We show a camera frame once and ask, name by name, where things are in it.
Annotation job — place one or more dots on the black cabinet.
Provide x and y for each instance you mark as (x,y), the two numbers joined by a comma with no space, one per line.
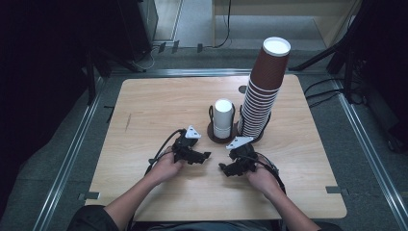
(138,25)

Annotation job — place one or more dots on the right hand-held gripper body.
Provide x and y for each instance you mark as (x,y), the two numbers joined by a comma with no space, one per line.
(247,157)

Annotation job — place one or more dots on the black tripod stand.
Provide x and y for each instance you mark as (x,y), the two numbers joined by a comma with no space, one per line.
(324,54)

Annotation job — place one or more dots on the person's dark clothing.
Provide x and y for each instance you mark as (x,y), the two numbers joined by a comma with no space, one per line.
(91,219)

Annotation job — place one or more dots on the stack of brown paper cups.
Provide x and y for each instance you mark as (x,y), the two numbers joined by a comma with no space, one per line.
(267,73)

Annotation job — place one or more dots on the stack of white paper cups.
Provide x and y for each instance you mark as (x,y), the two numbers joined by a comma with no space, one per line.
(223,117)

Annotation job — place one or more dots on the person's left hand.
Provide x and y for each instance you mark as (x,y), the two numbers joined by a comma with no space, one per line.
(165,168)

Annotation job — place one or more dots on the metal floor rail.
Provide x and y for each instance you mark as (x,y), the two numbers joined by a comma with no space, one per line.
(192,72)
(69,160)
(372,154)

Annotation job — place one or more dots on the light wooden furniture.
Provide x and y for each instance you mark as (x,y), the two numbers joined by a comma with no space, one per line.
(333,19)

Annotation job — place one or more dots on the grey tape strip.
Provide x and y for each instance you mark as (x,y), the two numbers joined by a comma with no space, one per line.
(89,195)
(336,190)

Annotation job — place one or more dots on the person's right hand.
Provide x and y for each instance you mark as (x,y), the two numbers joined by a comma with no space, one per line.
(263,179)

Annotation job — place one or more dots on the black metal stand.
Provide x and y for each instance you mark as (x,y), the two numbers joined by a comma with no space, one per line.
(91,77)

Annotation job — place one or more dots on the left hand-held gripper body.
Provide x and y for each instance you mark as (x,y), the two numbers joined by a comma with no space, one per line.
(184,146)

